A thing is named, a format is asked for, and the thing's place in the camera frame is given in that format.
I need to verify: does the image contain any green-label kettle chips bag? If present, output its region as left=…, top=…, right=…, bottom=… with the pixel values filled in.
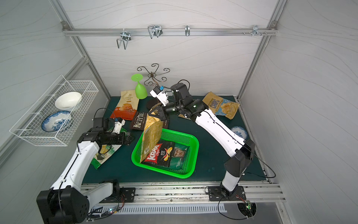
left=140, top=122, right=163, bottom=162

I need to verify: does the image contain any black Krax chips bag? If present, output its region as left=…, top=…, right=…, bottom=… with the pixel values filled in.
left=142, top=140, right=175, bottom=168

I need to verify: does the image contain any green Real chips bag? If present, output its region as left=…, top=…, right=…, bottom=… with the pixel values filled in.
left=169, top=143, right=190, bottom=170

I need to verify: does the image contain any red Balsamico chips bag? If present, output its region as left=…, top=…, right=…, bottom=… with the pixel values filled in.
left=178, top=114, right=190, bottom=120

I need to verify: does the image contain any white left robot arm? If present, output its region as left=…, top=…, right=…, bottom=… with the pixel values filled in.
left=36, top=116, right=133, bottom=224

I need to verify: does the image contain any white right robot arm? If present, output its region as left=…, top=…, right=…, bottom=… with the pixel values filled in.
left=150, top=83, right=255, bottom=200

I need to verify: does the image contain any brown Kettle chips bag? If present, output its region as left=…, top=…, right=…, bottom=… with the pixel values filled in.
left=130, top=112, right=169, bottom=131

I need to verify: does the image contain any green plastic basket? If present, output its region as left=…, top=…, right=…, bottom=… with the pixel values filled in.
left=131, top=129, right=199, bottom=179

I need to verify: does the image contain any orange cheddar chips bag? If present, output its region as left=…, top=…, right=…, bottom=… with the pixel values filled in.
left=110, top=90, right=139, bottom=121

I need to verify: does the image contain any blue Sea Salt chips bag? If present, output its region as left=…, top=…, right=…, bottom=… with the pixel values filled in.
left=202, top=92, right=240, bottom=119

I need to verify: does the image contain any green seaweed snack bag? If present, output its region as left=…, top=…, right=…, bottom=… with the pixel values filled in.
left=90, top=145, right=121, bottom=169

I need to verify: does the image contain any green plastic wine glass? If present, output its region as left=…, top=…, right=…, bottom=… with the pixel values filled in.
left=131, top=74, right=148, bottom=99

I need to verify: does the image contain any dark metal ornament stand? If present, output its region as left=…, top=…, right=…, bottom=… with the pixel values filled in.
left=137, top=63, right=170, bottom=94

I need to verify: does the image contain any small blue patterned bowl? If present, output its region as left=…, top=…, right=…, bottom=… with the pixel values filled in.
left=231, top=126, right=249, bottom=140

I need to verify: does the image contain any white ceramic bowl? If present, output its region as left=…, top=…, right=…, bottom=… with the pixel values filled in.
left=55, top=91, right=82, bottom=111

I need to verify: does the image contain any blue patterned ceramic bowl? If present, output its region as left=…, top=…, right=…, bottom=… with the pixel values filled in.
left=41, top=111, right=72, bottom=133

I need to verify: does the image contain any small metal hook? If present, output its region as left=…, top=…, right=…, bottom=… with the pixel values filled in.
left=185, top=25, right=190, bottom=36

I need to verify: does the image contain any metal clip hook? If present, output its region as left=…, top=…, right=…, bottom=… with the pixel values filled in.
left=147, top=25, right=163, bottom=39

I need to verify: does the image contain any metal double hook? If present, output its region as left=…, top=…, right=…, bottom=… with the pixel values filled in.
left=117, top=30, right=131, bottom=49

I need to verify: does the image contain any metal corner hook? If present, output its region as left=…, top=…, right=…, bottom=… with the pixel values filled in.
left=242, top=26, right=267, bottom=36

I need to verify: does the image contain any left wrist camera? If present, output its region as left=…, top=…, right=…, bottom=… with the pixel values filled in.
left=112, top=118, right=125, bottom=134

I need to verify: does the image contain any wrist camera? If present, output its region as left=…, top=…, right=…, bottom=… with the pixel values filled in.
left=150, top=86, right=169, bottom=106
left=112, top=118, right=125, bottom=134

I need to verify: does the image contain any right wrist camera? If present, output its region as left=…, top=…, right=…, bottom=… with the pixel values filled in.
left=150, top=86, right=169, bottom=106

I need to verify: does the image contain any white wire wall basket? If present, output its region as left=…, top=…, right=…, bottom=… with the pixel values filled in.
left=9, top=76, right=98, bottom=147

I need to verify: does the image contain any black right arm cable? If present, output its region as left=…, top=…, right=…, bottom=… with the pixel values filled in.
left=170, top=79, right=277, bottom=220

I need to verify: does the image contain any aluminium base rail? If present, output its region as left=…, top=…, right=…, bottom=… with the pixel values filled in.
left=78, top=180, right=286, bottom=215

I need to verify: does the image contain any aluminium top rail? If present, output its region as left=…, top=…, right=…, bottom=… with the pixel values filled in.
left=63, top=25, right=278, bottom=37

